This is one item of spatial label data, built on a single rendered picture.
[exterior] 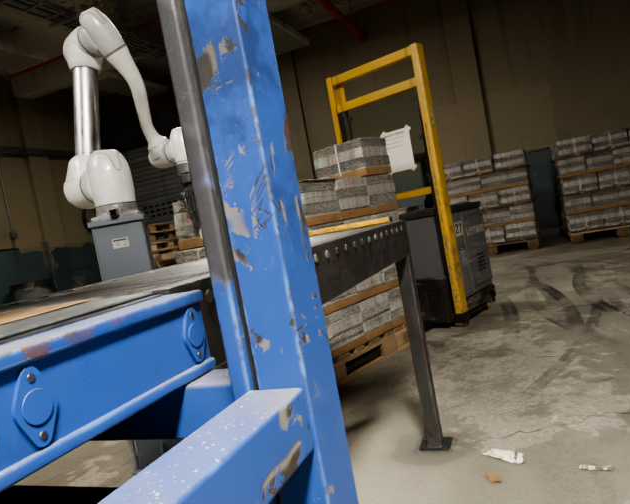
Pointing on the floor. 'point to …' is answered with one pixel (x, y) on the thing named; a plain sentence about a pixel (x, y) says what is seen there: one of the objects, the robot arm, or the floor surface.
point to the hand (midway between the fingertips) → (196, 219)
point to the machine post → (256, 224)
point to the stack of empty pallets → (164, 237)
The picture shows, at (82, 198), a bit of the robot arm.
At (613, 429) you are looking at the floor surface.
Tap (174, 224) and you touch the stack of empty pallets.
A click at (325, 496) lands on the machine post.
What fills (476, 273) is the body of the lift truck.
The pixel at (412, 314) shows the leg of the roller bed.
